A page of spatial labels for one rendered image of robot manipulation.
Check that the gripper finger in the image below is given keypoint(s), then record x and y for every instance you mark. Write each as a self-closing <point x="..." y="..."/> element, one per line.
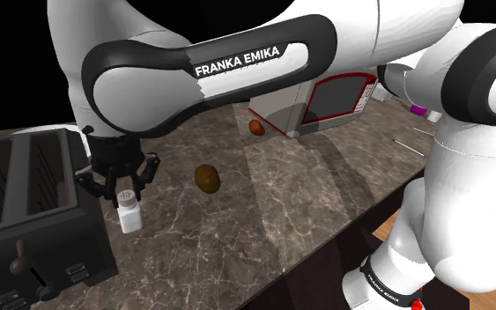
<point x="98" y="185"/>
<point x="146" y="171"/>

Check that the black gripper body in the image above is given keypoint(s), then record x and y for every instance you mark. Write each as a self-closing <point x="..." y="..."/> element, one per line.
<point x="116" y="150"/>

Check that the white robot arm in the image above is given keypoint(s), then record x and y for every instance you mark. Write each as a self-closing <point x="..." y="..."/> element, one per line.
<point x="466" y="206"/>

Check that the white salt shaker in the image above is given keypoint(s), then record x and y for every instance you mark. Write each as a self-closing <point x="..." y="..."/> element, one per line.
<point x="130" y="216"/>

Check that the black toaster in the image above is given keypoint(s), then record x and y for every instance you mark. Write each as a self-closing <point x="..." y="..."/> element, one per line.
<point x="37" y="223"/>

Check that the reddish brown potato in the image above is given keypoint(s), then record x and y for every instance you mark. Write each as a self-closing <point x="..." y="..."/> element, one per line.
<point x="256" y="127"/>

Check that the white microwave with red trim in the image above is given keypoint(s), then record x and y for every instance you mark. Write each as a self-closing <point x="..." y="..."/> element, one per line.
<point x="337" y="98"/>

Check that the silver knife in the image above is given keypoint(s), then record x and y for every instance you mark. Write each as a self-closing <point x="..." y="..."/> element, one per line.
<point x="408" y="147"/>

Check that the purple cup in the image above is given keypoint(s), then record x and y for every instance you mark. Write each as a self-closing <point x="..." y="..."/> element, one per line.
<point x="419" y="110"/>

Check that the white cup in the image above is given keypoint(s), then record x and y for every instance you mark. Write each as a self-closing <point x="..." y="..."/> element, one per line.
<point x="435" y="116"/>

